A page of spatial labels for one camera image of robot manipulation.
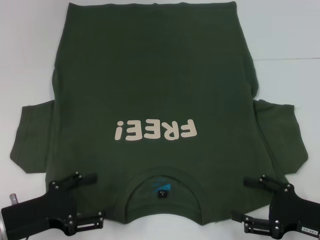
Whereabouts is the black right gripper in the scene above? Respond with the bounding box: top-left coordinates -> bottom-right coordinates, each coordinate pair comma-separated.
231,174 -> 320,238

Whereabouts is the dark green FREE t-shirt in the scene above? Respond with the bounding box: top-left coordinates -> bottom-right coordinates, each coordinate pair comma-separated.
9,1 -> 309,226

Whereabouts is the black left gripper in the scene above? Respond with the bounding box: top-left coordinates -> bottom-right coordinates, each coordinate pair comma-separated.
1,171 -> 106,236

